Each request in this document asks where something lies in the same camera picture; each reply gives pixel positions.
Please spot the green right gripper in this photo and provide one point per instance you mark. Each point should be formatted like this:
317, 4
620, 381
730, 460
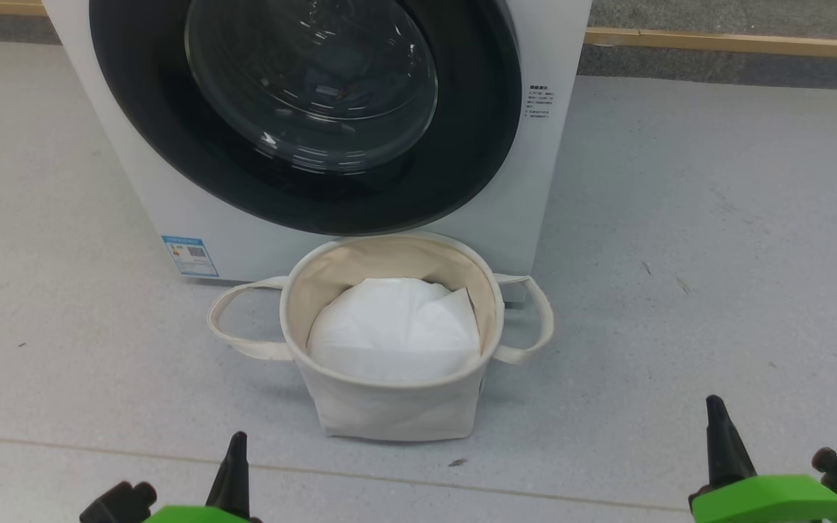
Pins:
774, 501

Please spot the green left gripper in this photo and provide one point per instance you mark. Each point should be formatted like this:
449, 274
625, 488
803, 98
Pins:
197, 516

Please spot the white front-load washing machine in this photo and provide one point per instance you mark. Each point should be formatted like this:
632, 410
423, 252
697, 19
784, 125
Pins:
135, 181

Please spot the cream canvas laundry basket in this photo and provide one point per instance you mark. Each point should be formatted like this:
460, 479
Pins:
389, 414

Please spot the white liner sheet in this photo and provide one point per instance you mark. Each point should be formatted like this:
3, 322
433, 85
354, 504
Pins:
389, 334

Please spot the blue energy label sticker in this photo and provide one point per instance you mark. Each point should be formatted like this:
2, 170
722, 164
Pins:
189, 256

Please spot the small black text sticker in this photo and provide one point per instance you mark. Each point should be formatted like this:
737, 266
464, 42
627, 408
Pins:
539, 102

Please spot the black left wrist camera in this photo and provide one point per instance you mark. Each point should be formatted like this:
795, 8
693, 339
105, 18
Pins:
117, 505

